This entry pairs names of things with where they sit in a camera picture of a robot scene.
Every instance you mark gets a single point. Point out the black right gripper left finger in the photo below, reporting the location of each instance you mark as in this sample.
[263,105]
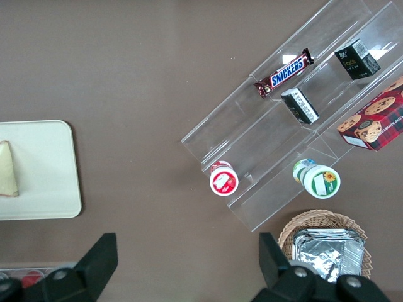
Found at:
[78,277]

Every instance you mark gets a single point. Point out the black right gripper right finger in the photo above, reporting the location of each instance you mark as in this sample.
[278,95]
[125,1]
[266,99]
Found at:
[283,283]

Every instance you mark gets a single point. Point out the triangular sandwich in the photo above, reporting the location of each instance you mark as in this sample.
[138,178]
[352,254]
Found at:
[7,170]

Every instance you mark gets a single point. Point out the light tan wicker basket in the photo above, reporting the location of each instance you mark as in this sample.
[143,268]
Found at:
[315,218]

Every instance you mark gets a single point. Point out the beige rectangular tray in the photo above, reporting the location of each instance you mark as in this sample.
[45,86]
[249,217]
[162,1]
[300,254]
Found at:
[47,157]

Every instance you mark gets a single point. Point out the red cola bottle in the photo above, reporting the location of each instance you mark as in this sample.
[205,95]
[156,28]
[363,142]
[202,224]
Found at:
[31,278]

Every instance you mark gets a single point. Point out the stack of foil containers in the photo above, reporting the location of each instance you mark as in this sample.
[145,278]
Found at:
[324,255]

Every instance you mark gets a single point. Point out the clear acrylic bottle rack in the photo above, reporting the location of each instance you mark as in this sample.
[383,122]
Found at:
[12,270]

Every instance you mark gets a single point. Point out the green lid yogurt cup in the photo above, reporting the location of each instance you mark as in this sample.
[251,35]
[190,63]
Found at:
[321,182]

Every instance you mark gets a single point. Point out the red lid yogurt cup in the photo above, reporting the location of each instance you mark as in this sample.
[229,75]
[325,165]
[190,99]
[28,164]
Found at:
[223,182]

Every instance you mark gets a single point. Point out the clear acrylic stepped shelf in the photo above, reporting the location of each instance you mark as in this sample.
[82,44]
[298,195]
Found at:
[267,151]

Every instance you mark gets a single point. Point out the small black carton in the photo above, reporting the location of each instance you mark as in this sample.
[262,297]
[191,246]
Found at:
[300,107]
[355,59]

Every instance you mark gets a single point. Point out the red chocolate chip cookie box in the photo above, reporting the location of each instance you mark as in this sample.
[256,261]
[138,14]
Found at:
[374,122]

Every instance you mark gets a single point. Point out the brown Snickers bar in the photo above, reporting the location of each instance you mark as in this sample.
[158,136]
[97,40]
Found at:
[286,74]

